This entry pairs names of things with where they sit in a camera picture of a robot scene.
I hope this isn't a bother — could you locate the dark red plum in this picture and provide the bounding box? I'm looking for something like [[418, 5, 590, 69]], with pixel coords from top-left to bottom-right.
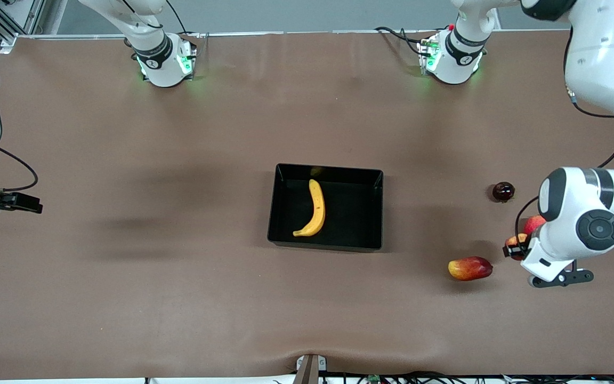
[[492, 181, 516, 203]]

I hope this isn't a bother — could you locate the brown table mat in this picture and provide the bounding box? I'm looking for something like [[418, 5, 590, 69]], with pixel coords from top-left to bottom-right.
[[0, 29, 614, 380]]

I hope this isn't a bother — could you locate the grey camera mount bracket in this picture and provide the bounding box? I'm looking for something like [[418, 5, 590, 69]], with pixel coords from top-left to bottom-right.
[[295, 354, 328, 384]]

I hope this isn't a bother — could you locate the aluminium frame profile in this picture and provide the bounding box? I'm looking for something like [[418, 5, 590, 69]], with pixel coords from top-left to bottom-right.
[[0, 0, 46, 54]]

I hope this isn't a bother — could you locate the red yellow mango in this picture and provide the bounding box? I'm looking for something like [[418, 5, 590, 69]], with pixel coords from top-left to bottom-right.
[[448, 256, 494, 282]]

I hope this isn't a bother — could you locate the round red peach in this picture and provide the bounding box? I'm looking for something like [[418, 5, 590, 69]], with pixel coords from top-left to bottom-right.
[[523, 214, 547, 236]]

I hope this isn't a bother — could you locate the black left arm base cable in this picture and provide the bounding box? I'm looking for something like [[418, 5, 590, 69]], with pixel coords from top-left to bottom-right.
[[375, 26, 430, 57]]

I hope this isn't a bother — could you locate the small red yellow apple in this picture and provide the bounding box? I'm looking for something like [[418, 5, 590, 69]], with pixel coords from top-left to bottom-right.
[[505, 233, 530, 261]]

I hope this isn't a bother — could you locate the black right arm base cable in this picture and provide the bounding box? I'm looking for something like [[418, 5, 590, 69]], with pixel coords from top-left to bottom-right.
[[166, 0, 201, 54]]

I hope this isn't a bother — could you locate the yellow banana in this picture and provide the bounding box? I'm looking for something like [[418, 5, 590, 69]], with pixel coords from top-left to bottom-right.
[[293, 179, 326, 237]]

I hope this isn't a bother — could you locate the black plastic box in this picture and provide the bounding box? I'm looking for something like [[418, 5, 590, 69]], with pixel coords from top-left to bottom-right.
[[267, 163, 384, 253]]

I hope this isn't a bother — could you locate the black arm base cable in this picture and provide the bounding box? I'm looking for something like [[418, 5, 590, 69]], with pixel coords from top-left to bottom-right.
[[166, 0, 201, 54], [375, 26, 430, 57]]

